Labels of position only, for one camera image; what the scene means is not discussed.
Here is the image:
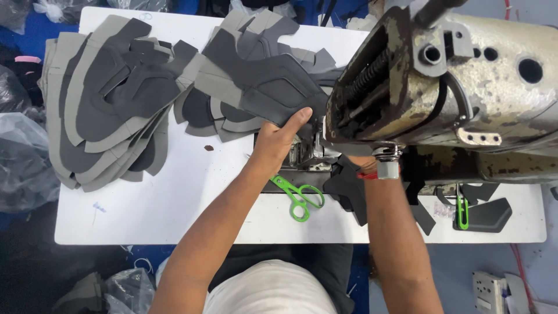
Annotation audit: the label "person's right hand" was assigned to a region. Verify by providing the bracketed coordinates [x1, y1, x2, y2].
[349, 155, 378, 174]

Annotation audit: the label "person's left hand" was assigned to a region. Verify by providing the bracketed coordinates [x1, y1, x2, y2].
[248, 107, 313, 175]

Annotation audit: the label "dark grey shoe piece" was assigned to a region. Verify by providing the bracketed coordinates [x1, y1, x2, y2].
[194, 40, 331, 128]

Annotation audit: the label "black fabric shoe part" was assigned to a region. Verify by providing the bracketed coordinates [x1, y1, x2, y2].
[323, 154, 369, 227]

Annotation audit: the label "green scissors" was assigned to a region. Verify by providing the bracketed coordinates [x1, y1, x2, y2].
[269, 174, 326, 222]

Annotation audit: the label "black fabric strip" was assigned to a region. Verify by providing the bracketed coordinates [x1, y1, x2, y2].
[403, 181, 437, 236]

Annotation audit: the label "small clear plastic packet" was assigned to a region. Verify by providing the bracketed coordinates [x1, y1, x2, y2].
[434, 201, 457, 220]

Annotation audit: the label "green thread snips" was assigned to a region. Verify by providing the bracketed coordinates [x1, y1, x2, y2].
[456, 185, 470, 231]

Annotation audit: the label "worn beige sewing machine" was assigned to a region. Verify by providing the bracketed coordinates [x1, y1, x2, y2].
[254, 0, 558, 197]

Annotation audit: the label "small heap of grey uppers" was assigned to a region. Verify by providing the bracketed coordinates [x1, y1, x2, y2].
[174, 9, 346, 143]

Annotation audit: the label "small dark grey cut piece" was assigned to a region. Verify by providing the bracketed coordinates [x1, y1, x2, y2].
[460, 183, 500, 205]

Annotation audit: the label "dark grey moulded shoe panel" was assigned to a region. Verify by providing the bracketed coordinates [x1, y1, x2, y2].
[453, 197, 513, 233]

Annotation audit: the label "person's white shirt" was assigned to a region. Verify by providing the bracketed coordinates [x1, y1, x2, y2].
[202, 260, 339, 314]

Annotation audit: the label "large stack of grey uppers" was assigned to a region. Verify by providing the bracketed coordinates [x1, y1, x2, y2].
[38, 14, 206, 193]

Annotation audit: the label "white metal pedal box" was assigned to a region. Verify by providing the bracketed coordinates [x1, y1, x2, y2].
[473, 271, 531, 314]

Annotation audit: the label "crumpled grey plastic bag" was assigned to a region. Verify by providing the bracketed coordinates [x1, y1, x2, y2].
[104, 268, 156, 314]

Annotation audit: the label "large clear plastic bag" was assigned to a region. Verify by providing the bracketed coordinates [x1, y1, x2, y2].
[0, 113, 61, 214]

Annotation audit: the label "plastic bag with white stuffing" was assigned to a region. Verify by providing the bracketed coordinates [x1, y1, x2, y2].
[33, 0, 88, 25]

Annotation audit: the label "dark plastic bag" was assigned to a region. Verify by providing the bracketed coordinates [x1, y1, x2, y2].
[0, 65, 32, 114]

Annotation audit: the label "red cable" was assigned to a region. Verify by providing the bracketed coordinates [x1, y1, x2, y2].
[509, 243, 538, 314]

